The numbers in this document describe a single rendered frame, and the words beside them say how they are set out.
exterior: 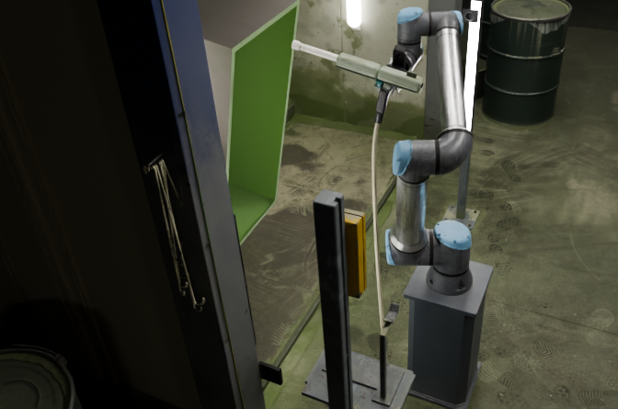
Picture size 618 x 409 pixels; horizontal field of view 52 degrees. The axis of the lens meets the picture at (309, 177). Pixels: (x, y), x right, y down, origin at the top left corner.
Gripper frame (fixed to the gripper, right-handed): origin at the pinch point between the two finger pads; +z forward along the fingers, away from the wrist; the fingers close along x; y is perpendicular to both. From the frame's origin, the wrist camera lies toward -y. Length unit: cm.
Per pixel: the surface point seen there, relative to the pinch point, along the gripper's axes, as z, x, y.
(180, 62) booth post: 64, 42, -22
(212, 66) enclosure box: -1, 68, 17
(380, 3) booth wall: -221, 61, 62
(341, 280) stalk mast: 79, -17, 15
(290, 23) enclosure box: -61, 62, 19
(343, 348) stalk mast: 80, -22, 40
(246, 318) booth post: 54, 20, 79
